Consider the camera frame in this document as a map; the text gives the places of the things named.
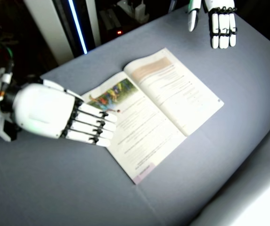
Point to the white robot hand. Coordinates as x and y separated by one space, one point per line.
43 108
223 21

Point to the book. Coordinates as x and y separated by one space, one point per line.
153 113

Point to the white plastic container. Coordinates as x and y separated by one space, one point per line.
137 9

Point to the blue light strip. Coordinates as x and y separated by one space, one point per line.
78 26

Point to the black device with red light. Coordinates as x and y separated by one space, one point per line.
112 23

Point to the grey table cloth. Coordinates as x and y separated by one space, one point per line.
196 164

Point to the white upright post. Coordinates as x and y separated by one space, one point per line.
47 26

